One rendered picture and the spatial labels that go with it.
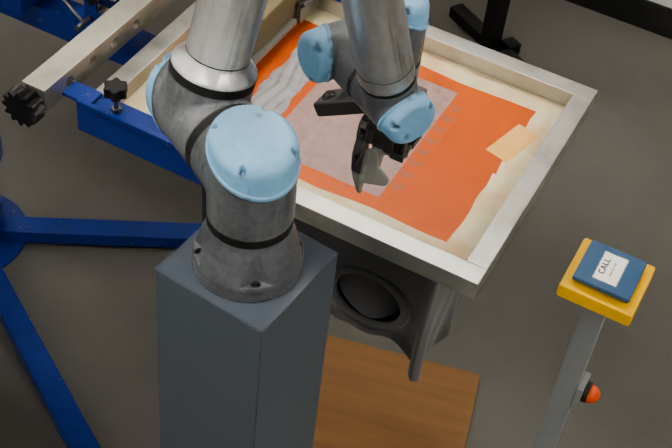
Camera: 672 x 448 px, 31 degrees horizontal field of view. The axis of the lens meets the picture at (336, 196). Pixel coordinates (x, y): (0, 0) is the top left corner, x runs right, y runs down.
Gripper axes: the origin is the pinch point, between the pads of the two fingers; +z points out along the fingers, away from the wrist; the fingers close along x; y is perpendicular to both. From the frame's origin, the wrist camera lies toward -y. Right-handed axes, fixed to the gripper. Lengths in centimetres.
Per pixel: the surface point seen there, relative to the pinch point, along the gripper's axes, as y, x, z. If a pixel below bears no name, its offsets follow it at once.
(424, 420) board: 10, 38, 108
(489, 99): 5.0, 46.1, 14.8
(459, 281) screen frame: 19.7, -1.9, 12.4
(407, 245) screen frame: 9.4, -0.4, 11.3
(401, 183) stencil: 0.9, 15.7, 14.8
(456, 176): 8.5, 22.9, 14.8
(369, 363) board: -10, 46, 108
